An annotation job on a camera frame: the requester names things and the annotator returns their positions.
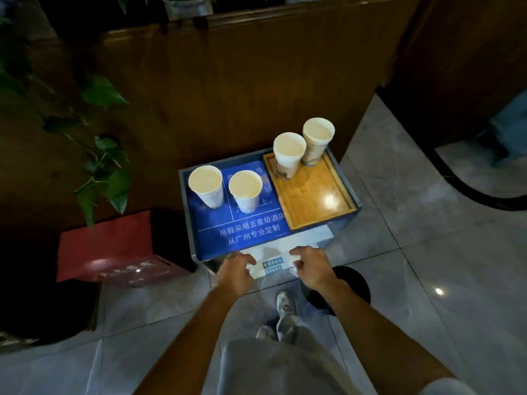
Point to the wooden tray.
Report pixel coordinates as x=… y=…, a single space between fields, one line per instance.
x=313 y=197

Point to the person's left hand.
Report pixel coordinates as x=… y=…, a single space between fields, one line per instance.
x=234 y=277

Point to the white paper cup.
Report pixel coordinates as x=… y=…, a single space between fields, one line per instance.
x=246 y=191
x=206 y=185
x=318 y=137
x=289 y=154

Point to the person's right grey shoe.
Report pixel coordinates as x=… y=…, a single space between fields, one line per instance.
x=286 y=303

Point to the blue printed sign sheet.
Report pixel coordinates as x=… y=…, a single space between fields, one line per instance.
x=243 y=234

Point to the grey service cart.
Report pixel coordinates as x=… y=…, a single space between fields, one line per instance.
x=269 y=250

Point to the person's right thumb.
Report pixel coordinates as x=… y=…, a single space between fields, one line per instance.
x=299 y=267

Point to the wooden partition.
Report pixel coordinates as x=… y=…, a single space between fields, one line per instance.
x=230 y=90

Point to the green leafy plant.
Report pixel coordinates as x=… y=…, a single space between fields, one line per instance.
x=105 y=160

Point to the white planter pot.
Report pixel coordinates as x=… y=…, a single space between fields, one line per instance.
x=187 y=6

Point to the person's left thumb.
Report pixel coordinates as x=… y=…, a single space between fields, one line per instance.
x=252 y=272

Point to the grey trousers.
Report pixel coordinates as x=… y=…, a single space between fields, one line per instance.
x=280 y=366

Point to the person's left forearm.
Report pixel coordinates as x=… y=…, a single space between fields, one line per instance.
x=193 y=345

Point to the black round base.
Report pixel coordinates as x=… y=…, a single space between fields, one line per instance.
x=352 y=285

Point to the person's grey shoe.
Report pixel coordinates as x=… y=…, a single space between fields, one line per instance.
x=266 y=332
x=286 y=303

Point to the person's right hand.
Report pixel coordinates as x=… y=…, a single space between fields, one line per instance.
x=315 y=269

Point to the blue cloth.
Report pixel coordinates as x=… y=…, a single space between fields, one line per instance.
x=508 y=131

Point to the white shirt sleeve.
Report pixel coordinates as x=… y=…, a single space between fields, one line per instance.
x=448 y=388

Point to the person's left grey shoe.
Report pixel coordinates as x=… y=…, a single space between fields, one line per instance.
x=266 y=332

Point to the person's right forearm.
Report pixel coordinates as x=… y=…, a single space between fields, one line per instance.
x=378 y=337

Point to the red gift box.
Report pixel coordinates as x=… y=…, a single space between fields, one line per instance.
x=107 y=246

